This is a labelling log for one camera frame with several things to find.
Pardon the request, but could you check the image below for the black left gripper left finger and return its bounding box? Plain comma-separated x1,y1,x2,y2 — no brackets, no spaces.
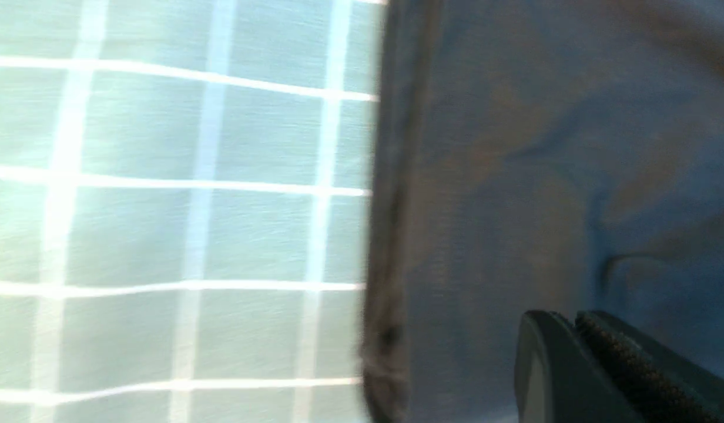
514,310,644,422

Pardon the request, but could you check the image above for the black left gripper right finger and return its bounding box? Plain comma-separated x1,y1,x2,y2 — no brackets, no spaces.
575,311,724,422

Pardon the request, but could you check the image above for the dark gray long-sleeve top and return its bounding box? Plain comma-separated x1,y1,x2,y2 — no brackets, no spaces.
360,1,724,422

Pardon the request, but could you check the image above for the green checkered table mat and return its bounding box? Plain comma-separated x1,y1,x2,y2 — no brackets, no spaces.
0,1,386,422

